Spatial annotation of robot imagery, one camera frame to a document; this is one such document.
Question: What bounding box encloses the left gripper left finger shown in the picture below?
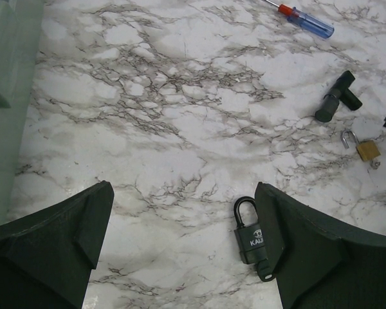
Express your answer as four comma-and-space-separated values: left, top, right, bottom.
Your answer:
0, 181, 115, 308

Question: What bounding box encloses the clear green plastic toolbox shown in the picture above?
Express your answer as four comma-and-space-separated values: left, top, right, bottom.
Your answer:
0, 1, 44, 225

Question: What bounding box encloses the black padlock with key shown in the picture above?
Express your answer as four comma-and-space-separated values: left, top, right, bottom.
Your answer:
233, 196, 275, 282

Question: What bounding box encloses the red blue screwdriver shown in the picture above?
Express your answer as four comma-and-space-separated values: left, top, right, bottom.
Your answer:
264, 0, 335, 39

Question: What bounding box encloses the brass padlock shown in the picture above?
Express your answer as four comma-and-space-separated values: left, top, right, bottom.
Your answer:
340, 130, 381, 162

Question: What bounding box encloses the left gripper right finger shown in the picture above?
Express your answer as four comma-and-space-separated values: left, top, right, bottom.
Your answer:
255, 182, 386, 308

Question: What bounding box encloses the small silver key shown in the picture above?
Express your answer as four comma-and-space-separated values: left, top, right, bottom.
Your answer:
371, 160, 381, 170

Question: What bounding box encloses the black T-handle tool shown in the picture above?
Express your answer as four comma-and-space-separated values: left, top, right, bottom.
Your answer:
315, 70, 363, 123

